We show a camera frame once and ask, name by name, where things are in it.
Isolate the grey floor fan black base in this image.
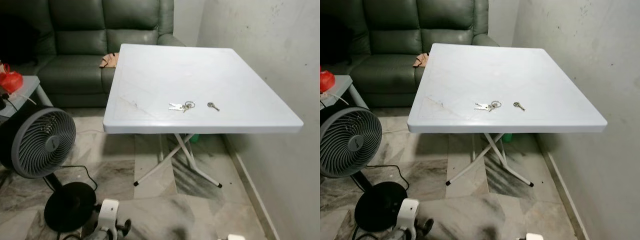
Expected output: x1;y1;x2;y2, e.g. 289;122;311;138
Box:
320;106;409;234
0;106;97;234

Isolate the red plastic bag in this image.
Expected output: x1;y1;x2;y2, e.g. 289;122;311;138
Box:
320;69;335;94
0;62;25;95

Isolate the grey side table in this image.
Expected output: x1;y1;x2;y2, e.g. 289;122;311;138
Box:
320;75;369;110
0;75;54;126

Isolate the dark green leather sofa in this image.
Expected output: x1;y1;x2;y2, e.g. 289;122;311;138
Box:
0;0;187;109
320;0;501;109

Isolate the white folding plastic table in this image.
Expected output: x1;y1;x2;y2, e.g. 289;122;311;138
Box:
407;43;609;188
102;43;305;189

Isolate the black fan power cable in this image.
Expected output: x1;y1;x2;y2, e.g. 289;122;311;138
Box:
370;164;411;192
59;165;99;192

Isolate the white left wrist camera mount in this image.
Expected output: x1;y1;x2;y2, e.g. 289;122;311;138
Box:
399;198;420;230
97;198;121;232

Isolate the silver key bunch with ring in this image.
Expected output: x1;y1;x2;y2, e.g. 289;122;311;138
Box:
474;100;502;113
168;101;196;113

